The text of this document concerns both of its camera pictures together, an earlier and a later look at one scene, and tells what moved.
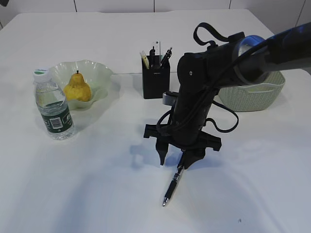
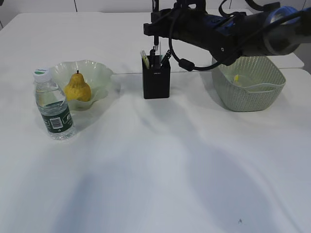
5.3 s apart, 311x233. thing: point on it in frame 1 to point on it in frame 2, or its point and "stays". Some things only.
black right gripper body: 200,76 to 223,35
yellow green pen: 145,58 stays
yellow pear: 77,90 stays
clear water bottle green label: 52,106 stays
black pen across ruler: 166,57 stays
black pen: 176,177 to 155,9
